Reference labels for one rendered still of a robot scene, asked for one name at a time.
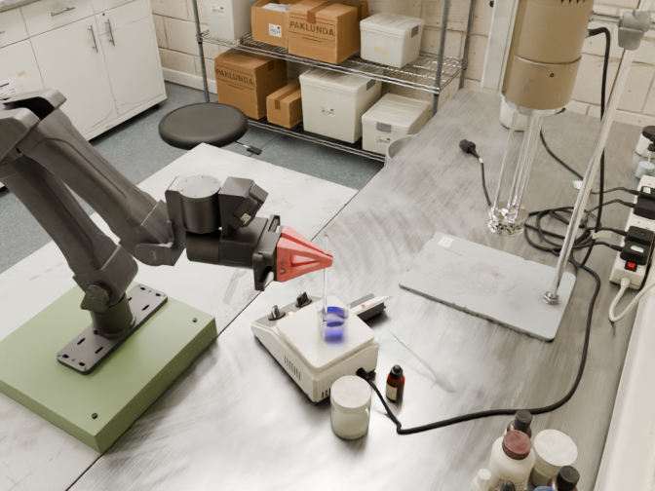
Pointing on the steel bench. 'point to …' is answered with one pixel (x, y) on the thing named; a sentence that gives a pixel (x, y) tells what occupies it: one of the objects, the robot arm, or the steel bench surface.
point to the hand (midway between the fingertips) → (327, 259)
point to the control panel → (283, 311)
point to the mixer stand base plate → (488, 284)
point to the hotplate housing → (354, 364)
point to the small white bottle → (481, 481)
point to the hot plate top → (304, 330)
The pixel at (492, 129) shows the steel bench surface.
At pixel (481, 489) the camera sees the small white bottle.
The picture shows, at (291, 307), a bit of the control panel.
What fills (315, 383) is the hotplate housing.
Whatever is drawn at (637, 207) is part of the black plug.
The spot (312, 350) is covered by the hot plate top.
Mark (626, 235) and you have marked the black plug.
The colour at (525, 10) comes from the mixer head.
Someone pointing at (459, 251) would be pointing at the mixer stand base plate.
